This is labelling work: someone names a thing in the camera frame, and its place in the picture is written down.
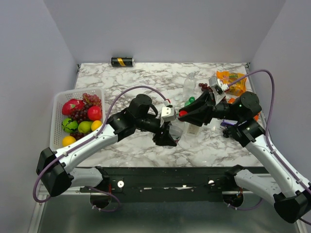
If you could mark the small green bottle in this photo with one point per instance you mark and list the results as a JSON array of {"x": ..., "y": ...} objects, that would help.
[{"x": 189, "y": 101}]

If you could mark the green watermelon toy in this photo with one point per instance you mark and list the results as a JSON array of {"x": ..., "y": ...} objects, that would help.
[{"x": 69, "y": 125}]

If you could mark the small bottle red cap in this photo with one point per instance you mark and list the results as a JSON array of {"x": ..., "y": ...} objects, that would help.
[{"x": 176, "y": 129}]

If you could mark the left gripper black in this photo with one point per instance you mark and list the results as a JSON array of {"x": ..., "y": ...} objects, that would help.
[{"x": 165, "y": 139}]

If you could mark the clear plastic water bottle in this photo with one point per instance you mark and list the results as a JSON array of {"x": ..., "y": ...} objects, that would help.
[{"x": 189, "y": 86}]

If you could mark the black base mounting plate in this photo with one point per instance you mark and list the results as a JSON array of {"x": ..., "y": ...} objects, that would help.
[{"x": 169, "y": 184}]

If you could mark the red apple toy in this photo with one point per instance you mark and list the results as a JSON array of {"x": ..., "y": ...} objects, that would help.
[{"x": 94, "y": 113}]

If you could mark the purple box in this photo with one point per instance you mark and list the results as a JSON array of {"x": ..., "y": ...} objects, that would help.
[{"x": 226, "y": 122}]

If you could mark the large clear bottle white cap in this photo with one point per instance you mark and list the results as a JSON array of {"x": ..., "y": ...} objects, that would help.
[{"x": 193, "y": 130}]

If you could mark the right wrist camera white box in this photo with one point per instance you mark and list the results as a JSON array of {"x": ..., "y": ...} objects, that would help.
[{"x": 218, "y": 88}]

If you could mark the orange razor box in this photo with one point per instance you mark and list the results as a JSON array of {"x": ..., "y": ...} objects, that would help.
[{"x": 256, "y": 117}]

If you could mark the red grape bunch on table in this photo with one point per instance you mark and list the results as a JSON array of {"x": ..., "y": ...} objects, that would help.
[{"x": 204, "y": 86}]

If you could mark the red grape bunch in basket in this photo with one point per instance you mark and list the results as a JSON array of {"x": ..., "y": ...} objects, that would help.
[{"x": 81, "y": 115}]

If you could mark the white plastic basket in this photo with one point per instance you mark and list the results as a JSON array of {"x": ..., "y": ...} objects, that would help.
[{"x": 57, "y": 134}]

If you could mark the orange fruit toy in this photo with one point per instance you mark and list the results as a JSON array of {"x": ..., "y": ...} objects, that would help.
[{"x": 68, "y": 140}]

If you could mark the dark grape bunch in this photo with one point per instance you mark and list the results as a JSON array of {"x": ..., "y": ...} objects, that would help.
[{"x": 228, "y": 133}]

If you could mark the red dragon fruit toy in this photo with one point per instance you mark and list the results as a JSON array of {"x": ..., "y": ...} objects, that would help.
[{"x": 71, "y": 106}]

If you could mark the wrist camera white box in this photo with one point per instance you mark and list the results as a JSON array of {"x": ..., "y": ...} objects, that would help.
[
  {"x": 168, "y": 113},
  {"x": 218, "y": 88}
]

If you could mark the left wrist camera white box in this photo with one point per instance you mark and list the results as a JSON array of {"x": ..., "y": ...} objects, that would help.
[{"x": 168, "y": 113}]

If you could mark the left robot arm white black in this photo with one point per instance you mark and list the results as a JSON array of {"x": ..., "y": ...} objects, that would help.
[{"x": 58, "y": 169}]

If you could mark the green pear toy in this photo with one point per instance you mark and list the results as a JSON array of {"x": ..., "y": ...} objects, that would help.
[{"x": 85, "y": 126}]

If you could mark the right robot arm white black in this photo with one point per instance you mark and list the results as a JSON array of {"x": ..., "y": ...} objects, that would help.
[{"x": 291, "y": 193}]

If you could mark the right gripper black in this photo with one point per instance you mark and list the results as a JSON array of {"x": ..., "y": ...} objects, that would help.
[{"x": 203, "y": 112}]

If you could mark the black battery with gold band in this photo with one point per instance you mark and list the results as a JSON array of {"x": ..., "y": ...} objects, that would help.
[{"x": 122, "y": 61}]

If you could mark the yellow lemon toy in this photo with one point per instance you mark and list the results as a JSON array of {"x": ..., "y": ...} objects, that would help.
[{"x": 95, "y": 125}]

